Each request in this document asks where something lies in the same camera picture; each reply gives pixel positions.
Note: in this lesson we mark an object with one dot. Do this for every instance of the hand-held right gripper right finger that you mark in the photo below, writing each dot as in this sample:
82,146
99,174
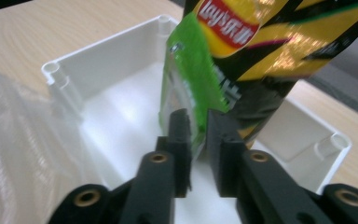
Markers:
225,155

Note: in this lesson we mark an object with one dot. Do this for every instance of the white plastic bin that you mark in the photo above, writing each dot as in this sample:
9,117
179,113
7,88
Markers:
121,102

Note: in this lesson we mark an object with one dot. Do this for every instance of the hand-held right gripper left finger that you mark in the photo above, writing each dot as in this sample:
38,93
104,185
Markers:
180,146

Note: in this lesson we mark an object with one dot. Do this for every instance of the green snack packet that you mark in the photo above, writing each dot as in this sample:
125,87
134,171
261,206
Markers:
192,68

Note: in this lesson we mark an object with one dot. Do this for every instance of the yellow black chips packet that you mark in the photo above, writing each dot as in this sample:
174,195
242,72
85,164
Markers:
276,46

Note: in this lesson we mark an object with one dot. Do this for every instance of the clear plastic shopping bag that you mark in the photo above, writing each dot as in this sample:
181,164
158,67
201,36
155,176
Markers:
12,140

